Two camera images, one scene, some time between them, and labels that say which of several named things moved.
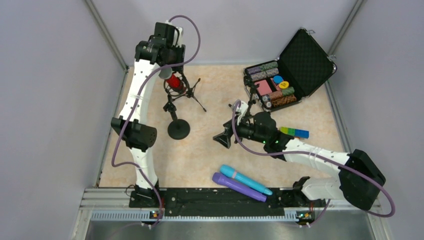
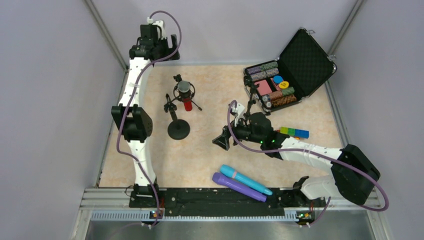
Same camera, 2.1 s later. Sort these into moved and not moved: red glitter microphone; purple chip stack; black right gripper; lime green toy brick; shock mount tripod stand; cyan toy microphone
Moved: red glitter microphone; shock mount tripod stand
Not moved: black right gripper; purple chip stack; cyan toy microphone; lime green toy brick
